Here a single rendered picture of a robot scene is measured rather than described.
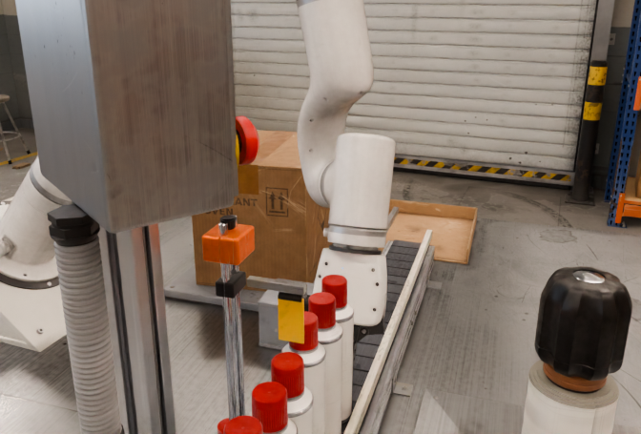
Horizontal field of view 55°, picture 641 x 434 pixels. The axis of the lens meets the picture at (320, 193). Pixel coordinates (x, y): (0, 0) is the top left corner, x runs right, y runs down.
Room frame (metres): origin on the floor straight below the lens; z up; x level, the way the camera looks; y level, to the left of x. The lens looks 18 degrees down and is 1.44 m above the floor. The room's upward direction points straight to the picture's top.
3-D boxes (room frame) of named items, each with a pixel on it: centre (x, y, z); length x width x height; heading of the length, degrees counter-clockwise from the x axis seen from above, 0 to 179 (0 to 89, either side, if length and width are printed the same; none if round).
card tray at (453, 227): (1.49, -0.27, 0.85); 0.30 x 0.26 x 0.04; 163
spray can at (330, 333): (0.66, 0.00, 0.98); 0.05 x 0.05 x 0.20
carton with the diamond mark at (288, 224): (1.28, 0.11, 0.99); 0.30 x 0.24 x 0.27; 168
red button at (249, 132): (0.46, 0.07, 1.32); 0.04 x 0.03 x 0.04; 38
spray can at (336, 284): (0.71, -0.02, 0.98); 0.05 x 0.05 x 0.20
